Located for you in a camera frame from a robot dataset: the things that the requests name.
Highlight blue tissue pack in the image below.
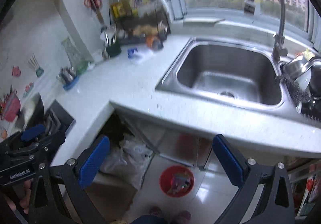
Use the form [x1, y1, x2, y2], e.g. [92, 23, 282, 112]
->
[127, 48, 139, 59]

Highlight red trash bin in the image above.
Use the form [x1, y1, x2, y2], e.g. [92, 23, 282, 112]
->
[159, 165, 195, 198]

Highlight chrome kitchen faucet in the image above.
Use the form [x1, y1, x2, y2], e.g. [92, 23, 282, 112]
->
[244, 0, 288, 63]

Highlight person's left hand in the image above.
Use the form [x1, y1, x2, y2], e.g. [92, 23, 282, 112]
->
[13, 180, 31, 215]

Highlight pan with buns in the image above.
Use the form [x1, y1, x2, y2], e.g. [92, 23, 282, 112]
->
[14, 93, 44, 131]

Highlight black gas stove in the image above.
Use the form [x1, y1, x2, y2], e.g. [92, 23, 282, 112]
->
[34, 100, 76, 136]

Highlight plastic bag under counter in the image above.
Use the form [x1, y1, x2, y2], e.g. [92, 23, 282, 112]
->
[100, 133, 153, 190]

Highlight blue teapot saucer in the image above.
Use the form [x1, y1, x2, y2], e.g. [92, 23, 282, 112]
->
[63, 76, 79, 91]

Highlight small steel teapot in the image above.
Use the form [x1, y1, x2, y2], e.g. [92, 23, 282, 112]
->
[57, 67, 76, 84]

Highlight glass carafe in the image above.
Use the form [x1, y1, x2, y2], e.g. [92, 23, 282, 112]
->
[61, 37, 88, 75]

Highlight dark green utensil cup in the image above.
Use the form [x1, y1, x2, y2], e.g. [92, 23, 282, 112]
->
[106, 42, 121, 58]

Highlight stainless steel sink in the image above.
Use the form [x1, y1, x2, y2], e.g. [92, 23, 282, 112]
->
[156, 38, 299, 120]

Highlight steel bowls in rack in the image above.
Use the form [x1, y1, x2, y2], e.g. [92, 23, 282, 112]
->
[282, 55, 321, 114]

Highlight orange pickle jar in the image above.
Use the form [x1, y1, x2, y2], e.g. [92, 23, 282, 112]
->
[146, 35, 159, 48]

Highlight cooking oil bottle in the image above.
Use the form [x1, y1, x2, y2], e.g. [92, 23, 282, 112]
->
[109, 0, 132, 19]

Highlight ginger root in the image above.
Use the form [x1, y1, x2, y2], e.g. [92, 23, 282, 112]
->
[132, 24, 168, 37]

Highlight red handled scissors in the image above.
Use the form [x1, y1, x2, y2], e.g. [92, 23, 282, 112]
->
[84, 0, 105, 25]

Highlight black wire rack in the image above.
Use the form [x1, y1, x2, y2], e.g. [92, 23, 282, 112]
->
[112, 0, 171, 45]

